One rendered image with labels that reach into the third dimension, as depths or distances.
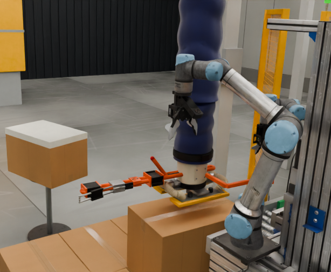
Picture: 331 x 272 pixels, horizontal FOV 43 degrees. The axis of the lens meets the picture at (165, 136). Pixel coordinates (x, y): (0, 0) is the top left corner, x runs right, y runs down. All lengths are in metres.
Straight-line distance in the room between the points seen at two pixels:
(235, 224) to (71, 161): 2.12
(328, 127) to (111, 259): 1.59
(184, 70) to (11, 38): 7.79
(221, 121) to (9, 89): 6.43
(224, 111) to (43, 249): 1.91
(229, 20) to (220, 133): 0.97
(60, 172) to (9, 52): 6.01
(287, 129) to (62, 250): 1.77
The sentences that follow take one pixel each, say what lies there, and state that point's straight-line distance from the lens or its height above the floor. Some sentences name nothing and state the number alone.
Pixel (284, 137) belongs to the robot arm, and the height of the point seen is 1.61.
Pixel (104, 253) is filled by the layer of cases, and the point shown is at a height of 0.54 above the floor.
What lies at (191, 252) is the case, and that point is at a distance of 2.35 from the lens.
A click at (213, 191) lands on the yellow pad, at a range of 2.41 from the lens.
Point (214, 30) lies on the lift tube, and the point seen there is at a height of 1.96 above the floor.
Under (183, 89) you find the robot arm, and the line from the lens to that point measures 1.73.
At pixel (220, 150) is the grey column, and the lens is 3.84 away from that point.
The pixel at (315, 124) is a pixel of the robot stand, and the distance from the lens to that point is 1.81.
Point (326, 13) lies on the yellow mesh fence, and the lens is 3.68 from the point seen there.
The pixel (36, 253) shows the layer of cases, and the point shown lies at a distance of 2.86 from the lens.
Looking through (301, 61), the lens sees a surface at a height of 1.50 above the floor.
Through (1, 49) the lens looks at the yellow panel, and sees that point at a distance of 9.29.
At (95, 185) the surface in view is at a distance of 2.11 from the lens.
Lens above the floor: 2.03
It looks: 16 degrees down
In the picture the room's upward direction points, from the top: 3 degrees clockwise
